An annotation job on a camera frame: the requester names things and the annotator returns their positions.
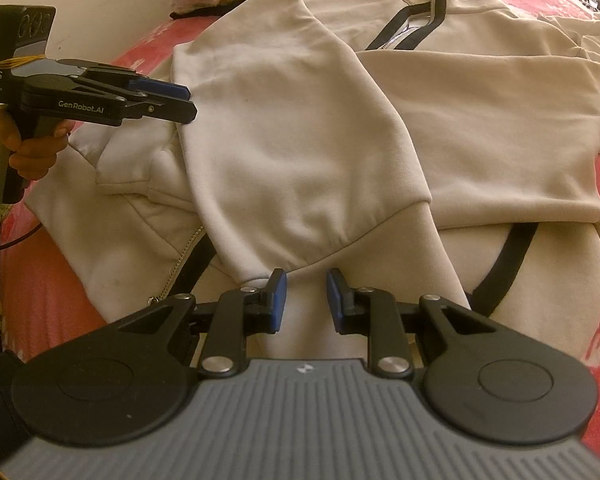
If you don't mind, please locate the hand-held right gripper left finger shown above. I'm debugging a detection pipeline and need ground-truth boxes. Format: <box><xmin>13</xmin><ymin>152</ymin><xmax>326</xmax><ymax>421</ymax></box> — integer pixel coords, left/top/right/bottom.
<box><xmin>117</xmin><ymin>267</ymin><xmax>288</xmax><ymax>378</ymax></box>

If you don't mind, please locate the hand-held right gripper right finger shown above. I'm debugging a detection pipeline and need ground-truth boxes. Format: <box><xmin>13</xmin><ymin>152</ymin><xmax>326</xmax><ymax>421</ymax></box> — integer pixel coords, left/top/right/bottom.
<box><xmin>326</xmin><ymin>267</ymin><xmax>501</xmax><ymax>378</ymax></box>

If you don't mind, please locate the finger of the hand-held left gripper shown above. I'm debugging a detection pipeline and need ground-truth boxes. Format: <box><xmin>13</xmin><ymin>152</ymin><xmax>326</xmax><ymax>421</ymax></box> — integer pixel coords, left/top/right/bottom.
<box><xmin>80</xmin><ymin>59</ymin><xmax>192</xmax><ymax>103</ymax></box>
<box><xmin>117</xmin><ymin>91</ymin><xmax>199</xmax><ymax>124</ymax></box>

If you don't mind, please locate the beige zip jacket black trim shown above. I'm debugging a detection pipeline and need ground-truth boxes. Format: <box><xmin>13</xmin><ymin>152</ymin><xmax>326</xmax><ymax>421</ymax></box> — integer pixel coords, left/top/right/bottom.
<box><xmin>22</xmin><ymin>0</ymin><xmax>600</xmax><ymax>376</ymax></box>

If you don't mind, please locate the person's left hand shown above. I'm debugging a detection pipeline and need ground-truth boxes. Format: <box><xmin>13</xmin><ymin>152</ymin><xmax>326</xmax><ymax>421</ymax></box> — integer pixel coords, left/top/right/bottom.
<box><xmin>0</xmin><ymin>107</ymin><xmax>71</xmax><ymax>182</ymax></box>

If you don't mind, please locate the red floral blanket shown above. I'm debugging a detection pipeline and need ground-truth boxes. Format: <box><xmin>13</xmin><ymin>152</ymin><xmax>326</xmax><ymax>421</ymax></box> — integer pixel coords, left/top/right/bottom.
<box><xmin>0</xmin><ymin>0</ymin><xmax>600</xmax><ymax>480</ymax></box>

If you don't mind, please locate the black cable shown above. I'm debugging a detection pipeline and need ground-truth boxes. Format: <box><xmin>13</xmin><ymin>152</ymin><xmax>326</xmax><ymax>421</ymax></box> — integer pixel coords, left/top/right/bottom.
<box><xmin>0</xmin><ymin>220</ymin><xmax>46</xmax><ymax>251</ymax></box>

